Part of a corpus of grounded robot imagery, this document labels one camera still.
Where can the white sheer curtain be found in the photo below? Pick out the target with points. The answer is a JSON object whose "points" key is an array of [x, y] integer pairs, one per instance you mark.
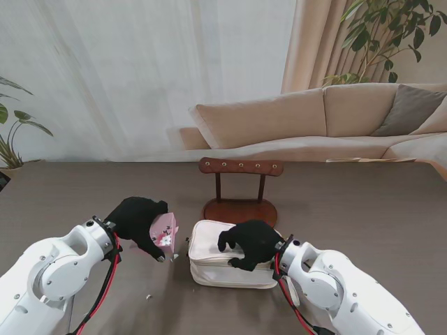
{"points": [[104, 70]]}

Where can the broad-leaf green potted plant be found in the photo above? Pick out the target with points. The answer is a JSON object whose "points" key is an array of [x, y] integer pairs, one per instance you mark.
{"points": [[24, 117]]}

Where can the white zippered pouch bag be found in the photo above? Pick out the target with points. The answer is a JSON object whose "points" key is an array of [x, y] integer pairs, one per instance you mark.
{"points": [[209, 244]]}

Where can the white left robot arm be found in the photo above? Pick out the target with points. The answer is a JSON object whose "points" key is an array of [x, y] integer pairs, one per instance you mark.
{"points": [[45, 272]]}

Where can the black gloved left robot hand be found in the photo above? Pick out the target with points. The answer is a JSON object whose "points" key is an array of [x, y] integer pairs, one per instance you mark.
{"points": [[134, 220]]}

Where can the beige sofa cushion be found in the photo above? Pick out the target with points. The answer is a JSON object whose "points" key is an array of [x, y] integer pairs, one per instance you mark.
{"points": [[434, 120]]}

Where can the beige sofa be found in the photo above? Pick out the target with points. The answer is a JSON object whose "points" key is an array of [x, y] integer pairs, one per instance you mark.
{"points": [[265, 118]]}

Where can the tall green leafy plant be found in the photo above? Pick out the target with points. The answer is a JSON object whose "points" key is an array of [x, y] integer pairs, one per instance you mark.
{"points": [[359, 35]]}

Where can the grey sofa cushion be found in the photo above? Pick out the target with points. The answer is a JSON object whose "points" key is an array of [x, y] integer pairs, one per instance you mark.
{"points": [[408, 108]]}

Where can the beige curtain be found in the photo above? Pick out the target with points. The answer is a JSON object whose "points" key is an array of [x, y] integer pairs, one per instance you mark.
{"points": [[314, 42]]}

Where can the dark flat object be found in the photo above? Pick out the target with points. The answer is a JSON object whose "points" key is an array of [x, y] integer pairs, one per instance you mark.
{"points": [[3, 181]]}

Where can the brown wooden jewelry stand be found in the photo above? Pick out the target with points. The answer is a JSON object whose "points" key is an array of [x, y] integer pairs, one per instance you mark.
{"points": [[241, 165]]}

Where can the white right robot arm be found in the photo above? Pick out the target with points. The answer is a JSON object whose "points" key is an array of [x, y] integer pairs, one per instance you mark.
{"points": [[342, 289]]}

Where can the pink floral gift box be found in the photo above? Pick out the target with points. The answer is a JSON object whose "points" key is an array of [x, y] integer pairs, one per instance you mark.
{"points": [[166, 227]]}

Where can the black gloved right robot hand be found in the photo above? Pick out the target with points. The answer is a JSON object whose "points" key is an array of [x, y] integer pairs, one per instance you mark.
{"points": [[260, 240]]}

